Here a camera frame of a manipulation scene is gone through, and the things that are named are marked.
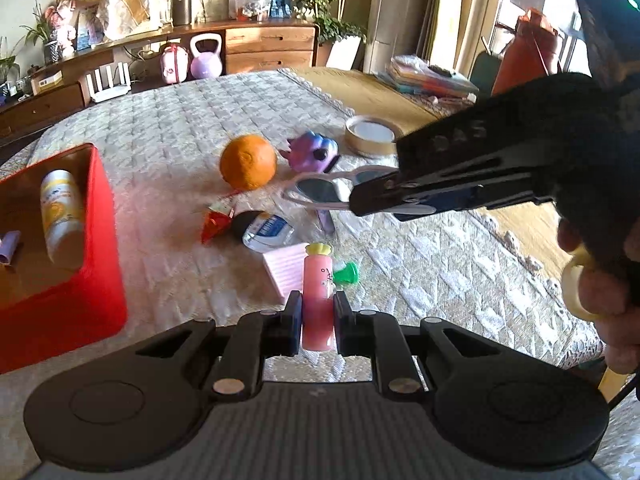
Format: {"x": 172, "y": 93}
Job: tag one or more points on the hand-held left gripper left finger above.
{"x": 295, "y": 327}

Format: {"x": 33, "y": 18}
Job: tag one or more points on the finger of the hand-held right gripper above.
{"x": 450, "y": 145}
{"x": 440, "y": 202}

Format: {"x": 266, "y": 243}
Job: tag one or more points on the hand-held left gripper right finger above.
{"x": 343, "y": 327}

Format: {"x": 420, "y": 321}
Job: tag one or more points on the pink toy bottle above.
{"x": 318, "y": 305}

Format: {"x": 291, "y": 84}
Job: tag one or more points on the white heart sunglasses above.
{"x": 320, "y": 191}

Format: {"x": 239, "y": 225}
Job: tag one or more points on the red snack packet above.
{"x": 215, "y": 222}

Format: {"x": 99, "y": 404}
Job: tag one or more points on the purple squishy toy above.
{"x": 310, "y": 152}

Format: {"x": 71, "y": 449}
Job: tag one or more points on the orange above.
{"x": 248, "y": 162}

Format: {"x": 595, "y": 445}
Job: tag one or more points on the red box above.
{"x": 95, "y": 285}

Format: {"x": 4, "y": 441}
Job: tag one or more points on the person's right hand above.
{"x": 612, "y": 330}

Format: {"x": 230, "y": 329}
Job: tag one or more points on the green toy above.
{"x": 347, "y": 274}

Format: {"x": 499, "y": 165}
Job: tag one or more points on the pink notepad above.
{"x": 285, "y": 270}

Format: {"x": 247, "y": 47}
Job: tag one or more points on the stack of books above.
{"x": 425, "y": 77}

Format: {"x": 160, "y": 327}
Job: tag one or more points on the tape roll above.
{"x": 372, "y": 135}

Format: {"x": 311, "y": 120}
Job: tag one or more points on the dark green chair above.
{"x": 482, "y": 72}

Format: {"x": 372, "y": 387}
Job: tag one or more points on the red thermos bottle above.
{"x": 525, "y": 60}

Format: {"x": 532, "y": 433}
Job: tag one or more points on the beige curtain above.
{"x": 450, "y": 5}

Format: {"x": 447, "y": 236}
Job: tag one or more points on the potted plant white pot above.
{"x": 345, "y": 47}

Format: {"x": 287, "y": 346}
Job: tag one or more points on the wooden cabinet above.
{"x": 270, "y": 45}

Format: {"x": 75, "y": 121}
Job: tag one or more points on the white quilted tablecloth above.
{"x": 165, "y": 160}

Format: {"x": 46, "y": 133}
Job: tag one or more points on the purple kettlebell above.
{"x": 206, "y": 62}

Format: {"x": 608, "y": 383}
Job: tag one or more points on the white yellow spray bottle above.
{"x": 62, "y": 215}

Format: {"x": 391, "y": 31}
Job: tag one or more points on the pink case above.
{"x": 174, "y": 65}

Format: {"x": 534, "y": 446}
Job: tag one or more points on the small purple tube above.
{"x": 10, "y": 247}

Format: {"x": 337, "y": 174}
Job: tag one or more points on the black speaker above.
{"x": 182, "y": 10}

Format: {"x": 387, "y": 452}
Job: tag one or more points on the white router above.
{"x": 107, "y": 91}

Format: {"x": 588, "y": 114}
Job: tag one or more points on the small white box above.
{"x": 47, "y": 82}

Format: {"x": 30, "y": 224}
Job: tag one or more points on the pink doll figure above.
{"x": 62, "y": 22}

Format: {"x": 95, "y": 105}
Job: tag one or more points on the small potted plant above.
{"x": 42, "y": 35}

